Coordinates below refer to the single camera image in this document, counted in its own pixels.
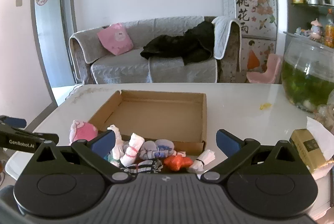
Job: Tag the pink figurine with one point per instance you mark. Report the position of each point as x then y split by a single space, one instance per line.
315 29

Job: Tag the pink plastic chair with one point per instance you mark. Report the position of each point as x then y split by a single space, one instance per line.
263 72

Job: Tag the wall switch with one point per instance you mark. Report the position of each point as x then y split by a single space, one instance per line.
18 2

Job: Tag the pink sock roll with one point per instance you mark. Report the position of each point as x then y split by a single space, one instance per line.
83 132

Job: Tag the white cloth bundle black band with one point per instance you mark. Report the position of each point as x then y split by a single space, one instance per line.
202 160

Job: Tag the glass fishbowl with plants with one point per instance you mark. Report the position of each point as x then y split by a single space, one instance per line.
308 77

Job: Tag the black clothing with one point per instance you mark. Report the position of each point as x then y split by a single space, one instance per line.
177 49

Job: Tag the orange drink bottle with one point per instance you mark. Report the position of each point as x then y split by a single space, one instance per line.
330 30

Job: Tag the yellow scrap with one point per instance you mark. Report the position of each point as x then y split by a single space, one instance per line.
265 106

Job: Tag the white cloth bundle red band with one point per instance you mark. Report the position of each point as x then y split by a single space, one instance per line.
133 143

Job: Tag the grey door frame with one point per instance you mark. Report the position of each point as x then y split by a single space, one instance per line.
32 17

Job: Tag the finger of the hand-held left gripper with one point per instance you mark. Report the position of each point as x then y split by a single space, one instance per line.
14 122

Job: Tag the white desktop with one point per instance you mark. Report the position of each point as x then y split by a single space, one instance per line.
248 119

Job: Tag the clear plastic bag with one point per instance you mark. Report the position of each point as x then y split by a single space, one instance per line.
326 111

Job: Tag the white quilted blanket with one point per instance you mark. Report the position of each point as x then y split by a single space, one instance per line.
221 36

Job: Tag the yellow tissue box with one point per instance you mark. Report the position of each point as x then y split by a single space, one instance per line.
305 145

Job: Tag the black grey striped sock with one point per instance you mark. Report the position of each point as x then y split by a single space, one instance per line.
146 166

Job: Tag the white blue knitted bundle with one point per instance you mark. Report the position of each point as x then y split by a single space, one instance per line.
154 148

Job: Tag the pink pillow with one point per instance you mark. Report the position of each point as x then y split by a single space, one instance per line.
114 38

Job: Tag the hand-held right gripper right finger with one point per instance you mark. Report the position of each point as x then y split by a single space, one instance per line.
227 143

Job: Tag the white cloth bundle green band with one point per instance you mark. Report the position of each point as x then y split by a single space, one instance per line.
117 153

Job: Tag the grey covered sofa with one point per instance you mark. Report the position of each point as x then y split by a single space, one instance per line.
117 70

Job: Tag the shallow cardboard box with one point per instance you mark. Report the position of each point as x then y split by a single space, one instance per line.
156 114

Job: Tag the orange plastic bag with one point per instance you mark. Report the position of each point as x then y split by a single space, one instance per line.
177 162

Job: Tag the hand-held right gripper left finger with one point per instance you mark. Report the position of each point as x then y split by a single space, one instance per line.
103 144

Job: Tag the flower decorated fridge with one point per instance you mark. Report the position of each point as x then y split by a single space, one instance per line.
250 4

